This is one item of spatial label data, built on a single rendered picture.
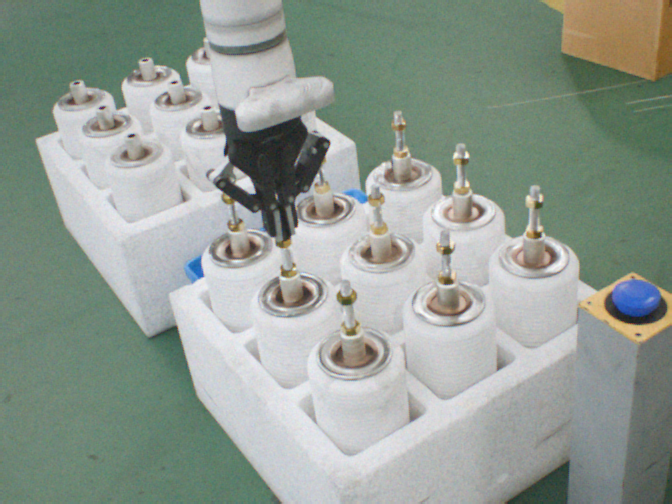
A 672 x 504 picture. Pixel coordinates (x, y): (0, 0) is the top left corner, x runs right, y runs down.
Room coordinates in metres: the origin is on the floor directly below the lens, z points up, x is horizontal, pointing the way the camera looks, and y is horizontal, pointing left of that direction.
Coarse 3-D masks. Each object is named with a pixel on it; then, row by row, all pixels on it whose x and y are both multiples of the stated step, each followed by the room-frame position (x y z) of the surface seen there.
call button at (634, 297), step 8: (632, 280) 0.62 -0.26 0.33; (640, 280) 0.62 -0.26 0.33; (616, 288) 0.61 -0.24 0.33; (624, 288) 0.61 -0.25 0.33; (632, 288) 0.61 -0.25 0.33; (640, 288) 0.60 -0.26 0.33; (648, 288) 0.60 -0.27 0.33; (656, 288) 0.60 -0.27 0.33; (616, 296) 0.60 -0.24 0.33; (624, 296) 0.60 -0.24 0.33; (632, 296) 0.60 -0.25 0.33; (640, 296) 0.59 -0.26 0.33; (648, 296) 0.59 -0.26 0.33; (656, 296) 0.59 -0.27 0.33; (616, 304) 0.60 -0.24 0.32; (624, 304) 0.59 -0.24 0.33; (632, 304) 0.59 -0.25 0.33; (640, 304) 0.58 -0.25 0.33; (648, 304) 0.58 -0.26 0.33; (656, 304) 0.59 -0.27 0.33; (624, 312) 0.59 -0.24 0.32; (632, 312) 0.58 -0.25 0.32; (640, 312) 0.58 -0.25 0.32; (648, 312) 0.59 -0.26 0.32
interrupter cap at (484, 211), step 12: (444, 204) 0.90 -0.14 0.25; (480, 204) 0.89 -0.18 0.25; (492, 204) 0.88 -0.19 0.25; (432, 216) 0.87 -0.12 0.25; (444, 216) 0.87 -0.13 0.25; (480, 216) 0.86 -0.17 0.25; (492, 216) 0.86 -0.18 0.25; (444, 228) 0.85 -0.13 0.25; (456, 228) 0.84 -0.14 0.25; (468, 228) 0.84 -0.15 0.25; (480, 228) 0.84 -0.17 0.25
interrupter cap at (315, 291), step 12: (300, 276) 0.79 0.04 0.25; (312, 276) 0.79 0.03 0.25; (264, 288) 0.78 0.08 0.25; (276, 288) 0.78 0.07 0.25; (312, 288) 0.77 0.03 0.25; (324, 288) 0.76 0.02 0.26; (264, 300) 0.76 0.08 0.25; (276, 300) 0.76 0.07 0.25; (300, 300) 0.75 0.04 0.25; (312, 300) 0.75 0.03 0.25; (324, 300) 0.75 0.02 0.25; (276, 312) 0.73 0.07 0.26; (288, 312) 0.73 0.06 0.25; (300, 312) 0.73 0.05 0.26
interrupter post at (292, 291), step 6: (294, 276) 0.76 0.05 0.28; (282, 282) 0.76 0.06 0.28; (288, 282) 0.75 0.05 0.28; (294, 282) 0.75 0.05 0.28; (300, 282) 0.76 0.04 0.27; (282, 288) 0.76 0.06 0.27; (288, 288) 0.75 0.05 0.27; (294, 288) 0.75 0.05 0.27; (300, 288) 0.76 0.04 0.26; (282, 294) 0.76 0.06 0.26; (288, 294) 0.75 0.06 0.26; (294, 294) 0.75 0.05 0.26; (300, 294) 0.76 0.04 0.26; (288, 300) 0.75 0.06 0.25; (294, 300) 0.75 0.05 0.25
